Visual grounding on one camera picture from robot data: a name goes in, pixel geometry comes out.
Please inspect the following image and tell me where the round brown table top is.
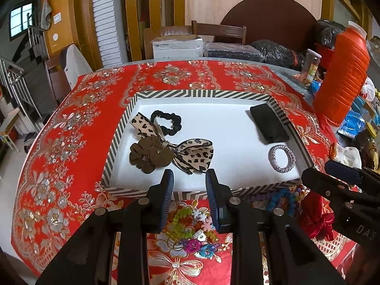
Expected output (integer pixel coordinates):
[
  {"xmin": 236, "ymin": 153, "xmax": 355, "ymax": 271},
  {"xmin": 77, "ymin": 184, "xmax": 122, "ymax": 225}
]
[{"xmin": 220, "ymin": 0, "xmax": 318, "ymax": 46}]

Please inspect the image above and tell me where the black cloth pouch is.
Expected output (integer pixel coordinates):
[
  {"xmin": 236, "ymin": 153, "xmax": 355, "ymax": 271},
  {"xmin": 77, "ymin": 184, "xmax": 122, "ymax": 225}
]
[{"xmin": 250, "ymin": 103, "xmax": 290, "ymax": 144}]

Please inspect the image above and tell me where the leopard print bow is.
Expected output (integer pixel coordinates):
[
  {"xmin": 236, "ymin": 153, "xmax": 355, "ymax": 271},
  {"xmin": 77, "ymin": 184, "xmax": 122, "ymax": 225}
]
[{"xmin": 131, "ymin": 112, "xmax": 214, "ymax": 175}]

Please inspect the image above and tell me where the window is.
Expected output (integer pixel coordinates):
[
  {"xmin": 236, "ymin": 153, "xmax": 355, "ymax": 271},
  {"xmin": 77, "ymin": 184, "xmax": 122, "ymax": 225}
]
[{"xmin": 9, "ymin": 1, "xmax": 34, "ymax": 38}]

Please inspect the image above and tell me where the brown scrunchie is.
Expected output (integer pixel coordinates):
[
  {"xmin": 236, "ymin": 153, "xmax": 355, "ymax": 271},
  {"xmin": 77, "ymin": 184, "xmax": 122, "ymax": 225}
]
[{"xmin": 129, "ymin": 137, "xmax": 175, "ymax": 174}]

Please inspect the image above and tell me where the pastel flower bead bracelet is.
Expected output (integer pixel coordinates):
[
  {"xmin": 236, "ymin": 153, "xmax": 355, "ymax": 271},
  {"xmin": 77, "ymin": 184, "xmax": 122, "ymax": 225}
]
[{"xmin": 169, "ymin": 206, "xmax": 216, "ymax": 236}]

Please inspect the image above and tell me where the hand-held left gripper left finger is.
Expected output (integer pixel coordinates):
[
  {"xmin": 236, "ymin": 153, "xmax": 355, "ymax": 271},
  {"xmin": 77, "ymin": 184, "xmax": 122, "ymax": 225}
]
[{"xmin": 36, "ymin": 169, "xmax": 176, "ymax": 285}]

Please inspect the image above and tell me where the purple bead bracelet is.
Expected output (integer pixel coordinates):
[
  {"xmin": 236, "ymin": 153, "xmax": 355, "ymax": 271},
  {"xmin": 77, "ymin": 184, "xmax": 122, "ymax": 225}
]
[{"xmin": 249, "ymin": 192, "xmax": 275, "ymax": 210}]

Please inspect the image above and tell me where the metal stair railing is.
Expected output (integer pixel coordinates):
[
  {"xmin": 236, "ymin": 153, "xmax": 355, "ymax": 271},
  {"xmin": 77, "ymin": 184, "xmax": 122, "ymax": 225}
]
[{"xmin": 0, "ymin": 24, "xmax": 48, "ymax": 131}]

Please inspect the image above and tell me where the small white desk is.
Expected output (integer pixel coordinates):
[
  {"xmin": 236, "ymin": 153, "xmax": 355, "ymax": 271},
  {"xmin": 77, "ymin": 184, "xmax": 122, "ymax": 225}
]
[{"xmin": 0, "ymin": 107, "xmax": 21, "ymax": 153}]

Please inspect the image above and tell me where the blue plastic packet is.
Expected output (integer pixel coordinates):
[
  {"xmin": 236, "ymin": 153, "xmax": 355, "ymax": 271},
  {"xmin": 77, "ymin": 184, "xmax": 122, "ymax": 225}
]
[{"xmin": 338, "ymin": 107, "xmax": 367, "ymax": 138}]

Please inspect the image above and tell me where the shiny red bow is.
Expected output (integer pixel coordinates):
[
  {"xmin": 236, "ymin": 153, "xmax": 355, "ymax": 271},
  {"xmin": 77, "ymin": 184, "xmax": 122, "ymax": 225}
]
[{"xmin": 298, "ymin": 188, "xmax": 336, "ymax": 242}]

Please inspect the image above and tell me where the red floral tablecloth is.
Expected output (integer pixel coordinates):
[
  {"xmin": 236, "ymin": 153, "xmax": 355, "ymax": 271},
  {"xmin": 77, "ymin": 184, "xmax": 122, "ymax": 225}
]
[{"xmin": 10, "ymin": 59, "xmax": 360, "ymax": 285}]

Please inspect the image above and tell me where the grey hanging cloth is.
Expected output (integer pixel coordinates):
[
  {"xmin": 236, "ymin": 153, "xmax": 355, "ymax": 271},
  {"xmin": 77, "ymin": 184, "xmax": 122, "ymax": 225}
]
[{"xmin": 40, "ymin": 0, "xmax": 53, "ymax": 31}]

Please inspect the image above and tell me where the clear plastic jar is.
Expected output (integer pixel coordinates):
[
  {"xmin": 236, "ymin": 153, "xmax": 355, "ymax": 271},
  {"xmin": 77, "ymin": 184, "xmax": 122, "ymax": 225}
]
[{"xmin": 299, "ymin": 48, "xmax": 323, "ymax": 84}]

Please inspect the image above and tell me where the dark wooden chair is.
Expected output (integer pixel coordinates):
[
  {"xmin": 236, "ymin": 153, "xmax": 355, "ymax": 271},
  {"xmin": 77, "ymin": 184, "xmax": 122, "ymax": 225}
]
[{"xmin": 191, "ymin": 20, "xmax": 247, "ymax": 46}]

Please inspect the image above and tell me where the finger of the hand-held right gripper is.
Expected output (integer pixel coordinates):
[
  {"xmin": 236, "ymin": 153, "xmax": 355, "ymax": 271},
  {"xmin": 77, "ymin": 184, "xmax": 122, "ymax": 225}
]
[
  {"xmin": 301, "ymin": 168, "xmax": 361, "ymax": 207},
  {"xmin": 324, "ymin": 160, "xmax": 380, "ymax": 186}
]

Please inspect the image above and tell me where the black wrapped flat box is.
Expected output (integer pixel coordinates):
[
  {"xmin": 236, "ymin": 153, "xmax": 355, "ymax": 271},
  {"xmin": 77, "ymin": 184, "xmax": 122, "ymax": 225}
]
[{"xmin": 204, "ymin": 42, "xmax": 265, "ymax": 63}]

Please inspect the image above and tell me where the multicolour round bead bracelet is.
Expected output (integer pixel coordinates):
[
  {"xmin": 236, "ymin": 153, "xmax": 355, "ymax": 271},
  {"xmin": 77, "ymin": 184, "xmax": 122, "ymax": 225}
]
[{"xmin": 289, "ymin": 184, "xmax": 307, "ymax": 211}]

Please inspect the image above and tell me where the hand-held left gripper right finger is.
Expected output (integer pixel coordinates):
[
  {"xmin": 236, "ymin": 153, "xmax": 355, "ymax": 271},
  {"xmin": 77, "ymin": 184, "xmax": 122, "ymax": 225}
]
[{"xmin": 205, "ymin": 169, "xmax": 345, "ymax": 285}]

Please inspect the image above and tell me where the rainbow crystal bead bracelet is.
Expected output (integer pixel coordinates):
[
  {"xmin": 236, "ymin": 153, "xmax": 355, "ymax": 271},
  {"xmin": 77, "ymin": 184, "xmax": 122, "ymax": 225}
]
[{"xmin": 174, "ymin": 233, "xmax": 222, "ymax": 259}]

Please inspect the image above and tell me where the blue bead bracelet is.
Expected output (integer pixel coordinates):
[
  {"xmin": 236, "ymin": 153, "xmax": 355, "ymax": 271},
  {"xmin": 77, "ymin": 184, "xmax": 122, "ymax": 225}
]
[{"xmin": 267, "ymin": 188, "xmax": 299, "ymax": 216}]

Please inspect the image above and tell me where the black plastic bag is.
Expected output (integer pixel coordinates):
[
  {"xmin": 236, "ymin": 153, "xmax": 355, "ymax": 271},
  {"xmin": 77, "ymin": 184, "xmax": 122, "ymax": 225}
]
[
  {"xmin": 315, "ymin": 19, "xmax": 346, "ymax": 48},
  {"xmin": 251, "ymin": 39, "xmax": 306, "ymax": 72}
]

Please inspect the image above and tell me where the white cardboard box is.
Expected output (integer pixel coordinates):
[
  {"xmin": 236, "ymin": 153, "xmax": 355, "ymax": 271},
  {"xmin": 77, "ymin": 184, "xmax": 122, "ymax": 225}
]
[{"xmin": 152, "ymin": 34, "xmax": 205, "ymax": 60}]

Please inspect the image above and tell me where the white louvered shutter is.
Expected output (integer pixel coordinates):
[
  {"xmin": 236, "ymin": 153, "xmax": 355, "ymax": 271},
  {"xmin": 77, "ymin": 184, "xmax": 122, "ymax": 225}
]
[{"xmin": 90, "ymin": 0, "xmax": 124, "ymax": 67}]

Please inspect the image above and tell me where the black scrunchie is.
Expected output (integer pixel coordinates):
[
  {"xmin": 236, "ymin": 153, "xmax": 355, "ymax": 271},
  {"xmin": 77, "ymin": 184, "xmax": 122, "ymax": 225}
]
[{"xmin": 150, "ymin": 110, "xmax": 182, "ymax": 137}]

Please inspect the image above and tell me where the white covered chair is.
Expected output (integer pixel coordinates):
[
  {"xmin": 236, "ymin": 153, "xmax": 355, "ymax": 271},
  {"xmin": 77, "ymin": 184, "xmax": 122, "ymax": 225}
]
[{"xmin": 61, "ymin": 44, "xmax": 94, "ymax": 87}]

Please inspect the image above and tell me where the striped cardboard box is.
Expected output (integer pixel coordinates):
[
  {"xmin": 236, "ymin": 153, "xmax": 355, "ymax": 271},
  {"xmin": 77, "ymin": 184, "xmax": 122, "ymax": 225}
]
[{"xmin": 102, "ymin": 90, "xmax": 315, "ymax": 202}]

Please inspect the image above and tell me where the orange ribbed jug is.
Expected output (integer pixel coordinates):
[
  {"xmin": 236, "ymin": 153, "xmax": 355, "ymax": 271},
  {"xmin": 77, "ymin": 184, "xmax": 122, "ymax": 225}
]
[{"xmin": 313, "ymin": 21, "xmax": 370, "ymax": 128}]

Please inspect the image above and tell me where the silver crystal bracelet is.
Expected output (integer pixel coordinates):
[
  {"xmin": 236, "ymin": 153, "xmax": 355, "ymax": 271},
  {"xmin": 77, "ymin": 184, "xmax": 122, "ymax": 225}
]
[{"xmin": 268, "ymin": 144, "xmax": 296, "ymax": 173}]

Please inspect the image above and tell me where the white glove orange cuff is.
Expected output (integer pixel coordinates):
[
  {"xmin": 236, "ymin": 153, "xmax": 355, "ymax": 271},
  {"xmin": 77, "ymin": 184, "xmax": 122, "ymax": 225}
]
[{"xmin": 329, "ymin": 142, "xmax": 363, "ymax": 169}]

